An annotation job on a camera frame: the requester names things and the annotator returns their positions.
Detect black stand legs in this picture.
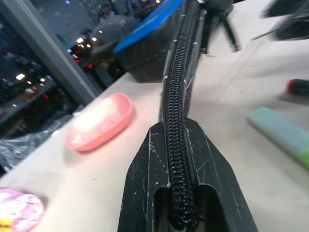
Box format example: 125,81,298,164
200,2,242,57

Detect green highlighter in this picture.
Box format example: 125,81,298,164
246,106,309,169

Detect pink patterned round pouch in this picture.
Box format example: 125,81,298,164
0,186,46,232

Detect person in grey shirt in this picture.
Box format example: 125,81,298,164
91,3,146,54

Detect pink oval case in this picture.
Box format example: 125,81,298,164
65,92,134,152

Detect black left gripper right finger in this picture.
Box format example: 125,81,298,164
183,117,259,232

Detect dark grey bag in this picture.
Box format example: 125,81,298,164
251,0,309,41

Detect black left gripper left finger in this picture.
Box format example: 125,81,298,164
117,121,171,232

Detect red capped marker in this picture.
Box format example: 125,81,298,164
286,78,309,94

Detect blue flat lid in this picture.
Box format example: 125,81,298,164
113,0,184,55

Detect black storage box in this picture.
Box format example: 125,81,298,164
117,14,176,84

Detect clear plastic sheet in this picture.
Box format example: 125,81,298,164
0,111,82,173

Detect grey window frame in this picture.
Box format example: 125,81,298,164
0,0,105,105

